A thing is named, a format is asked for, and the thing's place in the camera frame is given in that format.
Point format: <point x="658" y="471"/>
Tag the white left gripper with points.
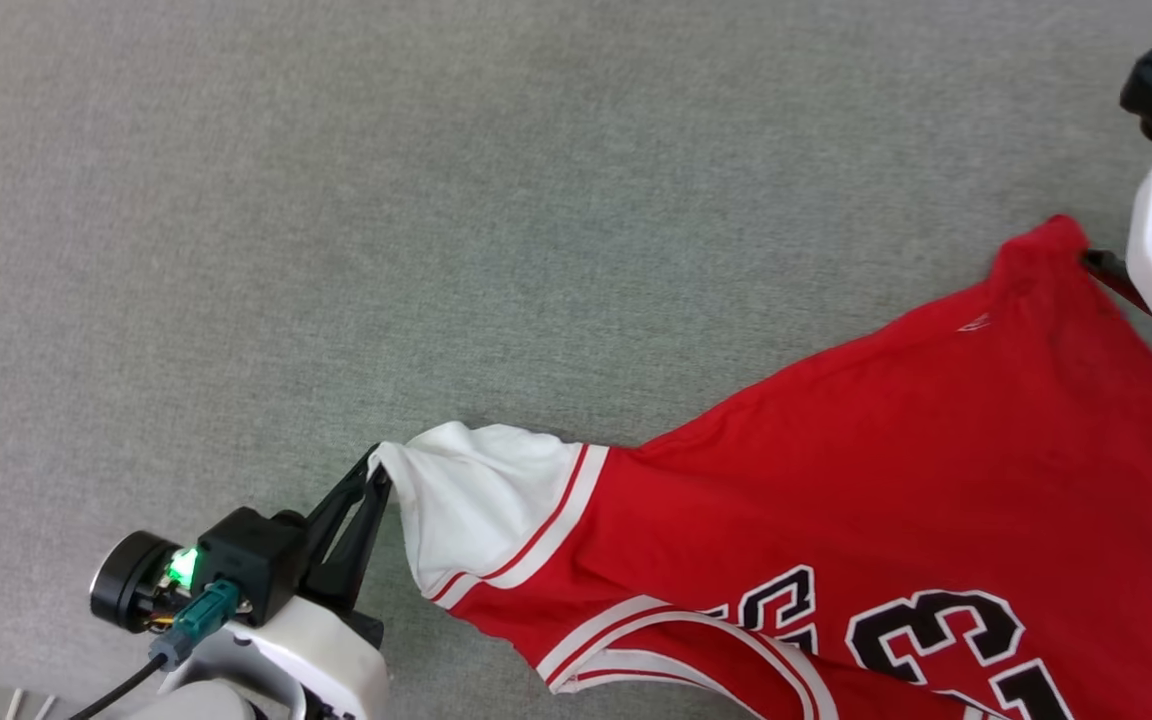
<point x="321" y="655"/>

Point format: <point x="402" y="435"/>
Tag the red basketball jersey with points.
<point x="886" y="500"/>

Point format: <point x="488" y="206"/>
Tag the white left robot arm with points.
<point x="201" y="703"/>

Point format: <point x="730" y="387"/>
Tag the black round left wrist module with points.
<point x="126" y="580"/>

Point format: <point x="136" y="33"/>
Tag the grey fabric sofa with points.
<point x="436" y="200"/>

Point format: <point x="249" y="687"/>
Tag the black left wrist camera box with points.
<point x="251" y="560"/>

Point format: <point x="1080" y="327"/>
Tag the teal left camera plug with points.
<point x="198" y="620"/>

